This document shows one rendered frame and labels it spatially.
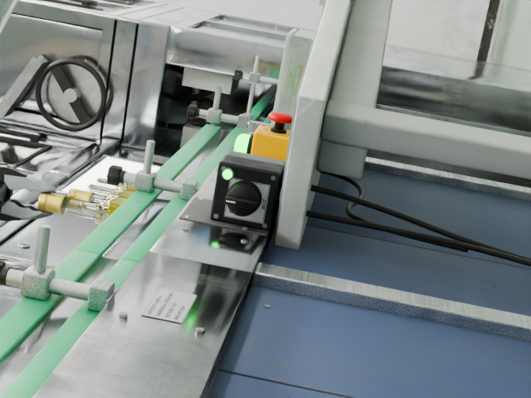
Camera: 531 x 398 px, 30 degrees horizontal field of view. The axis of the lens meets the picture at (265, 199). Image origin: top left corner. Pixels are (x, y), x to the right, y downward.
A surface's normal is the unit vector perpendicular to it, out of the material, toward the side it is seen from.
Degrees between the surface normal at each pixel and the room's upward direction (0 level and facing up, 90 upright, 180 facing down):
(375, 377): 90
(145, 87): 90
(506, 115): 90
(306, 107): 90
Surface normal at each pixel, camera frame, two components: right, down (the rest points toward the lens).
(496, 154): -0.17, 0.55
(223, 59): -0.11, 0.24
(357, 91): 0.11, -0.81
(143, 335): 0.17, -0.95
